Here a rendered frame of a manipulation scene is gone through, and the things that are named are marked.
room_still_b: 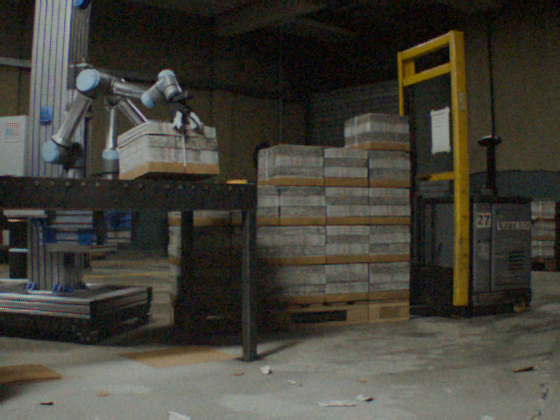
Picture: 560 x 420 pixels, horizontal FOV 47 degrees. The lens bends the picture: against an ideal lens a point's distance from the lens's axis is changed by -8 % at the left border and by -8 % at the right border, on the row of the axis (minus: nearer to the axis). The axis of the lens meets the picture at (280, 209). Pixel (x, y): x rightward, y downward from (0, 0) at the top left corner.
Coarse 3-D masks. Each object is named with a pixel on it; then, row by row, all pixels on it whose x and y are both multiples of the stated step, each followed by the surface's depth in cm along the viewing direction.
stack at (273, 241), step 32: (288, 192) 406; (320, 192) 413; (352, 192) 420; (224, 256) 392; (256, 256) 399; (288, 256) 406; (320, 256) 412; (224, 288) 392; (288, 288) 406; (320, 288) 412; (352, 288) 419; (224, 320) 428; (288, 320) 405; (352, 320) 419
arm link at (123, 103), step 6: (108, 96) 406; (114, 96) 404; (120, 96) 404; (114, 102) 406; (120, 102) 405; (126, 102) 406; (120, 108) 408; (126, 108) 406; (132, 108) 407; (126, 114) 408; (132, 114) 407; (138, 114) 408; (132, 120) 408; (138, 120) 408; (144, 120) 410
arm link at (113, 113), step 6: (108, 102) 415; (108, 108) 416; (114, 108) 416; (108, 114) 417; (114, 114) 417; (108, 120) 417; (114, 120) 417; (108, 126) 417; (114, 126) 417; (108, 132) 416; (114, 132) 417; (108, 138) 416; (114, 138) 417; (108, 144) 416; (114, 144) 417; (114, 150) 415
